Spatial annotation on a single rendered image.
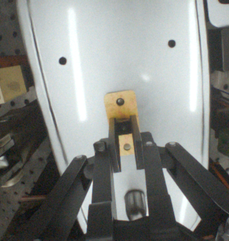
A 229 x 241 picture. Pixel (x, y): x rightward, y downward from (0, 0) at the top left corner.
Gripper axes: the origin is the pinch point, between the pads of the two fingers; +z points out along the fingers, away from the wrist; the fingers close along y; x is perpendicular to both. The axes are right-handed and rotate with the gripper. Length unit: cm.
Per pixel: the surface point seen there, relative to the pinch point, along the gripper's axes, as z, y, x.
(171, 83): 4.9, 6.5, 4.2
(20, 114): 7.0, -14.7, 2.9
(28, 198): 9.4, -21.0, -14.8
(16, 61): 10.1, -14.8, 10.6
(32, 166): 35, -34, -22
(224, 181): 10.0, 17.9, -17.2
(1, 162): -2.0, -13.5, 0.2
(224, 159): 35, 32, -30
